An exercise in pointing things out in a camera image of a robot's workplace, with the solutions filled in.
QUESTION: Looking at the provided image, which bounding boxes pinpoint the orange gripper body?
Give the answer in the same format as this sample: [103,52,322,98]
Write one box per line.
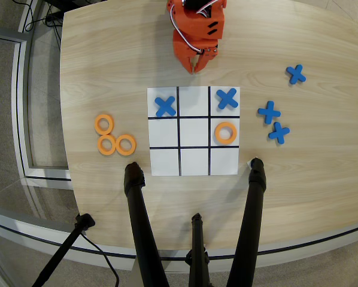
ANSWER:
[172,29,219,62]

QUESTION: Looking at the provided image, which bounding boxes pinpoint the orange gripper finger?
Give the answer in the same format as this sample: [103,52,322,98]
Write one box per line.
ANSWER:
[193,47,219,74]
[175,49,196,75]

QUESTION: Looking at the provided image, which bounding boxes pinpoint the orange foam ring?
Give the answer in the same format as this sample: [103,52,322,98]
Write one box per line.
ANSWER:
[115,134,137,157]
[96,134,118,156]
[94,114,115,136]
[214,121,238,146]

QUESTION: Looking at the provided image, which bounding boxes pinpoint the blue foam cross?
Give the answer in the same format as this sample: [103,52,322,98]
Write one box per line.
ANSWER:
[154,96,177,118]
[268,121,291,145]
[285,64,307,86]
[257,100,282,125]
[216,87,239,110]

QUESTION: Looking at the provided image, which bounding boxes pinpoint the white tic-tac-toe grid sheet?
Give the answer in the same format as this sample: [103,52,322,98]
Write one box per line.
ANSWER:
[147,86,241,177]

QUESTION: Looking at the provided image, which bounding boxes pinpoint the thin black tripod leg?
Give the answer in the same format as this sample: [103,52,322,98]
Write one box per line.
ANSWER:
[184,212,212,287]

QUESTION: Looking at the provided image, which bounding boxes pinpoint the slim black stand leg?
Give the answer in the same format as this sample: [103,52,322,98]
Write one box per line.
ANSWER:
[31,213,96,287]

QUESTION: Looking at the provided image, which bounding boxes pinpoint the white arm wire bundle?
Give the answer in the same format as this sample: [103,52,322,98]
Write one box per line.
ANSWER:
[170,8,205,54]

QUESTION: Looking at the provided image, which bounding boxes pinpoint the black floor cables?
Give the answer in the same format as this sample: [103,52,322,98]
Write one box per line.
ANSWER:
[22,0,63,34]

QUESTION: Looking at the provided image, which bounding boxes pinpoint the grey metal window frame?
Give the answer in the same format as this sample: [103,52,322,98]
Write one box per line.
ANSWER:
[0,25,74,190]

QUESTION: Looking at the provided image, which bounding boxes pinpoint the black cable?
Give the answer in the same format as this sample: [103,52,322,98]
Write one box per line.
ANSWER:
[80,232,120,287]

